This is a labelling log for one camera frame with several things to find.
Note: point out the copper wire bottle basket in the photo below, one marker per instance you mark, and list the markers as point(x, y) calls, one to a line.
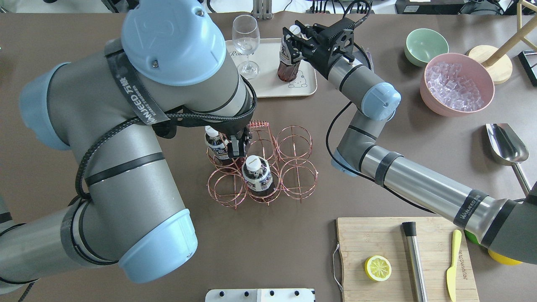
point(286, 160)

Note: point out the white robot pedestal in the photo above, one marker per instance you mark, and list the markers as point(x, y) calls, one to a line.
point(288, 294)

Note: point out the tea bottle three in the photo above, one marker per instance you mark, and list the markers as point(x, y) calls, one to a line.
point(218, 145)

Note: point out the yellow plastic knife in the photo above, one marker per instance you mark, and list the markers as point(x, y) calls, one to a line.
point(451, 271)

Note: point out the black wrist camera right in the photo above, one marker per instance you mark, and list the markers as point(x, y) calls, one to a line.
point(342, 32)

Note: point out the wooden glass drying tree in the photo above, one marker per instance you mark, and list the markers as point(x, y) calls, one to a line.
point(495, 60)

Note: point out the green lime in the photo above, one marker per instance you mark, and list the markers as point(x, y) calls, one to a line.
point(471, 237)

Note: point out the tea bottle one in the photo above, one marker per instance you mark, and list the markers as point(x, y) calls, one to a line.
point(289, 56)

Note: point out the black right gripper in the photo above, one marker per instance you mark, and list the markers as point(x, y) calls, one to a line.
point(322, 57)

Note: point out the steel ice scoop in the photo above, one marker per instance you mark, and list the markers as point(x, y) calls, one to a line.
point(509, 150)

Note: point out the cream rabbit tray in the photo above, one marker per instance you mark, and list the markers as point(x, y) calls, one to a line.
point(267, 83)

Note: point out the clear wine glass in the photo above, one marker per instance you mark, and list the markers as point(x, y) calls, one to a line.
point(246, 39)

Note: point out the lemon half slice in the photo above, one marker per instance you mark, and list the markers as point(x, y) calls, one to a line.
point(378, 268)

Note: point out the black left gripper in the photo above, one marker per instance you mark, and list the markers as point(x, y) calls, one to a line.
point(239, 147)

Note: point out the steel muddler black tip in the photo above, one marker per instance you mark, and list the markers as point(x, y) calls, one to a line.
point(410, 232)

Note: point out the green empty bowl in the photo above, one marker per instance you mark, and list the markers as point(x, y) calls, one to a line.
point(423, 44)

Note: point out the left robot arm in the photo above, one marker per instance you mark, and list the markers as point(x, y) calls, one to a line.
point(169, 68)

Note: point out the bamboo cutting board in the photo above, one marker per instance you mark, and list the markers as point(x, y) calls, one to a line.
point(360, 238)

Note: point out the pink bowl of ice cubes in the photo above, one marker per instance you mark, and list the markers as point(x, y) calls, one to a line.
point(454, 85)

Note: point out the whole yellow lemon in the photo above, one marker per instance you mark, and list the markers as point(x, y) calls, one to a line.
point(503, 259)

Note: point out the tea bottle two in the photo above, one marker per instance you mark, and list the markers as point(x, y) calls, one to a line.
point(257, 174)

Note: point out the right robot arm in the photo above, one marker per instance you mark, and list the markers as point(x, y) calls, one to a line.
point(504, 226)

